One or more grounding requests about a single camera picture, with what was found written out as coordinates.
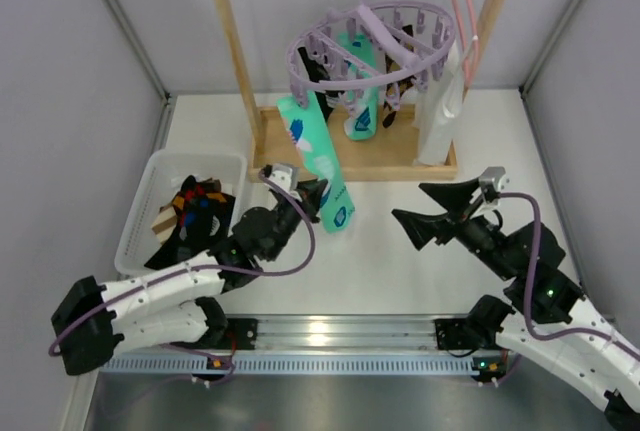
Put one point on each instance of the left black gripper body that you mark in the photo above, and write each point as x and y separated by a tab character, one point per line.
285	213

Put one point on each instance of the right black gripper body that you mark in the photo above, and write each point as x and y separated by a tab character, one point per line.
458	221

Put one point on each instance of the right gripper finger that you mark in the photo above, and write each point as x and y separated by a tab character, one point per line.
453	197
422	229

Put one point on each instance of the green sock front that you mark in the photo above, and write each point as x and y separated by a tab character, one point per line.
309	132

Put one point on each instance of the green sock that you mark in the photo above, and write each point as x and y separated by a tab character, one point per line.
309	132
361	123

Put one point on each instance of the black blue grey sock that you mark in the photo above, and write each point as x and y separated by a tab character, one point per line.
197	229

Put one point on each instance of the purple round clip hanger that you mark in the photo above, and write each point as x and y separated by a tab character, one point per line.
418	56

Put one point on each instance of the argyle red orange sock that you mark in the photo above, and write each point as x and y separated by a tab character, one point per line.
193	192

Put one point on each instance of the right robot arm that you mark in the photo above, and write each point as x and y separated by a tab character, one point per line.
543	316

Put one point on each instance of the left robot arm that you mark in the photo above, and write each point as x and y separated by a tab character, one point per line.
177	307

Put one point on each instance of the white cloth on hanger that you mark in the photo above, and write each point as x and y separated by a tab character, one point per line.
437	110

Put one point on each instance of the brown socks in basket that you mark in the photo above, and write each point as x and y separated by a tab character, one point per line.
164	223

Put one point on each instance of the green sock rear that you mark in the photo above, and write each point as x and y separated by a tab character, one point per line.
361	123

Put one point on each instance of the white plastic basket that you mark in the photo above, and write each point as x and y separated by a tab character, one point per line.
164	173

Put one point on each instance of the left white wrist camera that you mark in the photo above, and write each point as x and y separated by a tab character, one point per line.
282	180

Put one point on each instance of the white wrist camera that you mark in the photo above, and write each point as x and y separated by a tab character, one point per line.
491	183
282	180

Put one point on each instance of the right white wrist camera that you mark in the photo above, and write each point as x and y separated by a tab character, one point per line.
491	183

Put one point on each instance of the wooden clothes rack frame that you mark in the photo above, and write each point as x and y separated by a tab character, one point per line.
385	158

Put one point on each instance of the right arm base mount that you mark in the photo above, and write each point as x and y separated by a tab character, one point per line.
456	335

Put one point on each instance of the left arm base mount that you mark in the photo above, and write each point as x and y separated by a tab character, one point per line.
238	334

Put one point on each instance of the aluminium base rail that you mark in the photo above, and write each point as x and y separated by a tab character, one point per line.
282	332

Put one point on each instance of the pink wire hanger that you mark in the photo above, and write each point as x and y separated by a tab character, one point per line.
468	39

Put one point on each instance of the grey slotted cable duct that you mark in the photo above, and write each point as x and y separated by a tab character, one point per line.
250	364

